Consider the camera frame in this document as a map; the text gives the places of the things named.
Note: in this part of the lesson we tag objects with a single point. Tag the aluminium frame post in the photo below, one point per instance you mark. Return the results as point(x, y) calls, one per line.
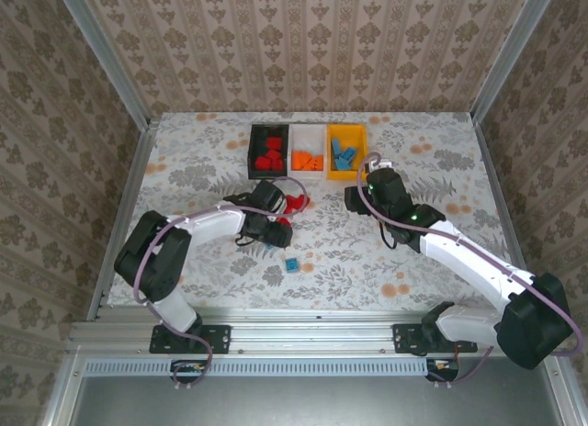
point(511, 54)
point(106, 54)

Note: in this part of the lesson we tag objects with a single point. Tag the aluminium table side rail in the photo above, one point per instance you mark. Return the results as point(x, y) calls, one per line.
point(130, 192)
point(501, 192)

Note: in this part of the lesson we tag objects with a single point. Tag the grey metal panel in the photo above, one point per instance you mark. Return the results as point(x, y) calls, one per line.
point(321, 403)

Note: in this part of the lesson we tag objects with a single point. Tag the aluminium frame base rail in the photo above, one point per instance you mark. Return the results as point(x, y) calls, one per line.
point(312, 336)

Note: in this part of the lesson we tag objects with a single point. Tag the long orange lego brick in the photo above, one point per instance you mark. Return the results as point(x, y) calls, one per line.
point(297, 162)

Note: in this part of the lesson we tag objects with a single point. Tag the black plastic bin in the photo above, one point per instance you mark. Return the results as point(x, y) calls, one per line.
point(258, 141)

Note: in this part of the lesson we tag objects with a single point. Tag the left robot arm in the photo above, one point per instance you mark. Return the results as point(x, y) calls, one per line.
point(211, 224)

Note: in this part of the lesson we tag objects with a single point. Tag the white plastic bin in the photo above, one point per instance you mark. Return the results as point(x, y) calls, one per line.
point(308, 139)

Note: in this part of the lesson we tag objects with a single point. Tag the black connector box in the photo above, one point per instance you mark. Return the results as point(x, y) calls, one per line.
point(188, 372)
point(443, 370)

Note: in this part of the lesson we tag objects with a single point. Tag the floral patterned table cover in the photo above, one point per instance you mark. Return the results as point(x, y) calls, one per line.
point(349, 283)

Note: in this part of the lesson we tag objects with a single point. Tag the red lego brick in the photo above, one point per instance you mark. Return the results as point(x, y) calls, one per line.
point(276, 155)
point(263, 162)
point(274, 143)
point(284, 220)
point(302, 200)
point(292, 205)
point(277, 165)

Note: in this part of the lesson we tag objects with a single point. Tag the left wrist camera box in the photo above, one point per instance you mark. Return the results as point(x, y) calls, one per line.
point(278, 205)

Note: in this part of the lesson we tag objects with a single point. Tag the small blue lego brick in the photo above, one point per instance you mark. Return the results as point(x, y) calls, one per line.
point(290, 265)

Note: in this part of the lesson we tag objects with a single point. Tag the yellow plastic bin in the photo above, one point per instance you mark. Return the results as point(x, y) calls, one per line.
point(353, 134)

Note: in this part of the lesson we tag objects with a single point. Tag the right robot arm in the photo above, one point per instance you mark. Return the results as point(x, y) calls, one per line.
point(473, 261)

